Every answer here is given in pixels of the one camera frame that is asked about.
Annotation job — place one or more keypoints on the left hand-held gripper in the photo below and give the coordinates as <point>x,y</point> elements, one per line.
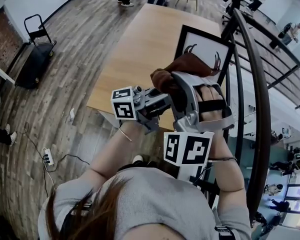
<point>123,109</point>

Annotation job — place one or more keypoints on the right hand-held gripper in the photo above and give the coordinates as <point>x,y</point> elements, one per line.
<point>188,149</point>

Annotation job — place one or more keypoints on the brown cloth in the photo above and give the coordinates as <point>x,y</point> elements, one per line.
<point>187,65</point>

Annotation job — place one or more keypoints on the black picture frame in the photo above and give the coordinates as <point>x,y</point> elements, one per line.
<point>205,46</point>

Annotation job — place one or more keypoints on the person's left forearm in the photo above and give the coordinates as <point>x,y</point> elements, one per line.
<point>107,154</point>

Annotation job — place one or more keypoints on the person's right forearm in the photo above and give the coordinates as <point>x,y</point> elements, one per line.
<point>225,174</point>

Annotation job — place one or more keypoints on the person's right hand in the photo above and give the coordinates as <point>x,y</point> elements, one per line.
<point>211,112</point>

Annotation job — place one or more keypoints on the thin wrist bangle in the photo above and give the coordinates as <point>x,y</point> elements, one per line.
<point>126,134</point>

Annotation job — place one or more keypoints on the person's white shoe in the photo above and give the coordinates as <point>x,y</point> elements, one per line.
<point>139,159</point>

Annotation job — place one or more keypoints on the white paper scrap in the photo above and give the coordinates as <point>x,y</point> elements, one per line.
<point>72,114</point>

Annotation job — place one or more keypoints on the person's grey sweater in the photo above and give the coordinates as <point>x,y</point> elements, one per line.
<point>170,204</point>

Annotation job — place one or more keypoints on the white power strip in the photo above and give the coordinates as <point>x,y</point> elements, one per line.
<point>48,156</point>

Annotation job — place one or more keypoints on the dark metal railing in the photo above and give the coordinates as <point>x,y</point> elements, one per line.
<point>261,89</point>

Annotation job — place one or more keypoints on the black platform trolley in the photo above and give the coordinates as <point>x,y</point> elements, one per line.
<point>32,64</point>

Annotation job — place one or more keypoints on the white side table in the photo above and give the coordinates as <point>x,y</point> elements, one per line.
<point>0,73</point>

